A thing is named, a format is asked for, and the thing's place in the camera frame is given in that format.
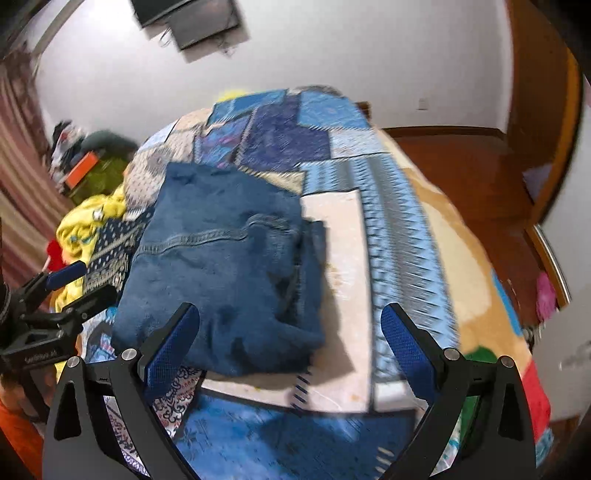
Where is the red plush toy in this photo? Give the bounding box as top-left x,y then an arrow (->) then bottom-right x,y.
45,240 -> 71,274

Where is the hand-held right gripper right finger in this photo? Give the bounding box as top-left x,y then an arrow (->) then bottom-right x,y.
381,303 -> 539,480

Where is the small black monitor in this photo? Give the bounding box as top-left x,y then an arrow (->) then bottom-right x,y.
170,0 -> 241,51

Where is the blue patchwork quilt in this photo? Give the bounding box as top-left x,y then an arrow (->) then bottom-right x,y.
82,85 -> 462,480

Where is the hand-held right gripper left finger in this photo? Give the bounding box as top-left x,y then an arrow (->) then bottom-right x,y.
41,302 -> 201,480

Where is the striped brown curtain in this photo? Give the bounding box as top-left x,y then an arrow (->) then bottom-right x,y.
0,48 -> 75,298

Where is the lilac cloth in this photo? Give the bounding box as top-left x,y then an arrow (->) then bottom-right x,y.
521,161 -> 553,205

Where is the orange box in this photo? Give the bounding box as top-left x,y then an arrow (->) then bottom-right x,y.
64,152 -> 100,188

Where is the blue denim jacket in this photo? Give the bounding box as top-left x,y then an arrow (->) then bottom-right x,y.
111,161 -> 329,377

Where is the pile of clothes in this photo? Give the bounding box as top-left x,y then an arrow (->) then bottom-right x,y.
49,119 -> 87,186

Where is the brown wooden door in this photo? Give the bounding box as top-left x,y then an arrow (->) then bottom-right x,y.
505,0 -> 583,223

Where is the dark green coat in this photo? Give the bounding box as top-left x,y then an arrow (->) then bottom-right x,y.
80,130 -> 140,154

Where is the navy patterned cloth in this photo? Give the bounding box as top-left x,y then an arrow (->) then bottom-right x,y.
82,210 -> 156,297

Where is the black wall television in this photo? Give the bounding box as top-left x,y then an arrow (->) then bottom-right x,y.
130,0 -> 195,28

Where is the yellow printed blanket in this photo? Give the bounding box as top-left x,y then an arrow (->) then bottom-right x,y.
54,185 -> 131,315

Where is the pink cloth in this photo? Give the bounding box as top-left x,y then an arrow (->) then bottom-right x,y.
535,272 -> 558,325

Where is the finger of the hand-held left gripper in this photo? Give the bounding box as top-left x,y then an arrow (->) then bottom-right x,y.
55,285 -> 118,330
14,261 -> 88,315

